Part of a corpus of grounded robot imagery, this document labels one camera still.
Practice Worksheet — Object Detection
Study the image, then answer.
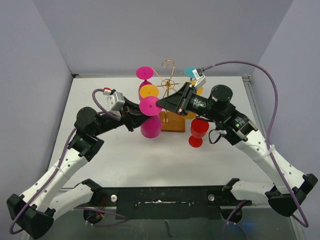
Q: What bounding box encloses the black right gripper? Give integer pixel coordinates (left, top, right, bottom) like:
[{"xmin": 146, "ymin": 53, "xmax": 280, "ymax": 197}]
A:
[{"xmin": 155, "ymin": 82, "xmax": 222, "ymax": 123}]

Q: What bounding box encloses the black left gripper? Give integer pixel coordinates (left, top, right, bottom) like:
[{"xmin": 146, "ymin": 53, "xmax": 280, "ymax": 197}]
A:
[{"xmin": 92, "ymin": 97, "xmax": 155, "ymax": 136}]

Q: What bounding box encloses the yellow wine glass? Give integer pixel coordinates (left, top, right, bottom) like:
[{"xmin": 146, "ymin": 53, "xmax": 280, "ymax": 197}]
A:
[
  {"xmin": 184, "ymin": 80, "xmax": 204, "ymax": 120},
  {"xmin": 139, "ymin": 84, "xmax": 159, "ymax": 98}
]

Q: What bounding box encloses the magenta wine glass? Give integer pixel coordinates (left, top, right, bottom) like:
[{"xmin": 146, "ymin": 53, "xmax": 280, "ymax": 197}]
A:
[
  {"xmin": 139, "ymin": 96, "xmax": 162, "ymax": 139},
  {"xmin": 136, "ymin": 66, "xmax": 154, "ymax": 100}
]

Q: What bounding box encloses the teal wine glass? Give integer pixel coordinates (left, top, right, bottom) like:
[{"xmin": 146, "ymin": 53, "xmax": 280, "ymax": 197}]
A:
[{"xmin": 184, "ymin": 66, "xmax": 196, "ymax": 84}]

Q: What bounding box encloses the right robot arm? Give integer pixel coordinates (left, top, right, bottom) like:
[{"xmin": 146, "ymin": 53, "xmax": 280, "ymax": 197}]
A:
[{"xmin": 156, "ymin": 83, "xmax": 318, "ymax": 217}]

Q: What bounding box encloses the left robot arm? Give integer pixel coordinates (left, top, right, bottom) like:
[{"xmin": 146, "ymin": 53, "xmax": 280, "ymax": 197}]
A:
[{"xmin": 6, "ymin": 99, "xmax": 149, "ymax": 240}]

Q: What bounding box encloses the wooden rack base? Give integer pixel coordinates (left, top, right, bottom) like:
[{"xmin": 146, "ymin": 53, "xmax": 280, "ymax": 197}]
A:
[{"xmin": 158, "ymin": 111, "xmax": 186, "ymax": 133}]

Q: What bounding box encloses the red wine glass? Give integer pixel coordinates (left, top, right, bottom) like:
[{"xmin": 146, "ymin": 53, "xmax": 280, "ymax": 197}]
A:
[{"xmin": 188, "ymin": 118, "xmax": 210, "ymax": 148}]

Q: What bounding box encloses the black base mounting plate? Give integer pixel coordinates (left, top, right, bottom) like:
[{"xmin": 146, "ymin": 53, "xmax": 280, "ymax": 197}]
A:
[{"xmin": 84, "ymin": 185, "xmax": 240, "ymax": 220}]

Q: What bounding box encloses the gold wire wine glass rack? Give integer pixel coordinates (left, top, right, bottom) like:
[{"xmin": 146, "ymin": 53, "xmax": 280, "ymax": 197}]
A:
[{"xmin": 152, "ymin": 59, "xmax": 193, "ymax": 123}]

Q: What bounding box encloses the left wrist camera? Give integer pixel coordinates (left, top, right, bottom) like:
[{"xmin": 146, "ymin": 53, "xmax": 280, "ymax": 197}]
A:
[{"xmin": 102, "ymin": 87, "xmax": 125, "ymax": 112}]

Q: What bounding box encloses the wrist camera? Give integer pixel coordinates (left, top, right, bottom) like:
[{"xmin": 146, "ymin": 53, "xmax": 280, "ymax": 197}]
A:
[
  {"xmin": 102, "ymin": 87, "xmax": 125, "ymax": 112},
  {"xmin": 190, "ymin": 67, "xmax": 206, "ymax": 93}
]

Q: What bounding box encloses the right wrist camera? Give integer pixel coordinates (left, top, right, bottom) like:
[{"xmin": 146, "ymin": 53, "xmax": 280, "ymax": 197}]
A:
[{"xmin": 190, "ymin": 67, "xmax": 206, "ymax": 93}]

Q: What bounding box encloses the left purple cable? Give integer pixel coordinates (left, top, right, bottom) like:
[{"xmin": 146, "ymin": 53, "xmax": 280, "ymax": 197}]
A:
[{"xmin": 9, "ymin": 88, "xmax": 130, "ymax": 235}]

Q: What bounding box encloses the purple cable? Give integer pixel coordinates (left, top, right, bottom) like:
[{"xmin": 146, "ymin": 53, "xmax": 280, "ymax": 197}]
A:
[
  {"xmin": 202, "ymin": 60, "xmax": 309, "ymax": 240},
  {"xmin": 9, "ymin": 88, "xmax": 130, "ymax": 235}
]

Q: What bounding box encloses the aluminium table edge rail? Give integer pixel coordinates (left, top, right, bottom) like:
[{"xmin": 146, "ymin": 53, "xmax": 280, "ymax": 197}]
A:
[{"xmin": 242, "ymin": 75, "xmax": 267, "ymax": 142}]

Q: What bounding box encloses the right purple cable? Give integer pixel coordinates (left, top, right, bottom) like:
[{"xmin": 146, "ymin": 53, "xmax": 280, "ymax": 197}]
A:
[{"xmin": 202, "ymin": 60, "xmax": 309, "ymax": 240}]

